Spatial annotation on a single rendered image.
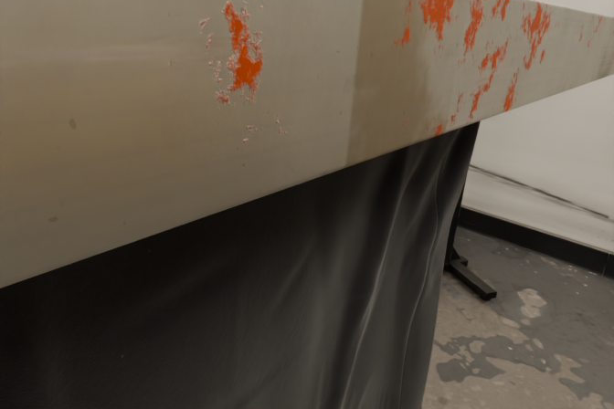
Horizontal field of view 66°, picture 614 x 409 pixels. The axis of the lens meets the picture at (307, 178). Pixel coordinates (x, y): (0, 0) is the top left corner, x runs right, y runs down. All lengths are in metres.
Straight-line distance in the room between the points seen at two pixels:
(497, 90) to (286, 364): 0.20
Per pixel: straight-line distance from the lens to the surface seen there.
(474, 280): 1.97
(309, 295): 0.28
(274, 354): 0.28
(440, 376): 1.54
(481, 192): 2.43
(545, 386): 1.65
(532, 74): 0.20
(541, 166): 2.32
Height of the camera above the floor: 0.98
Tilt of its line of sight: 20 degrees down
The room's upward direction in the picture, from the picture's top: 4 degrees clockwise
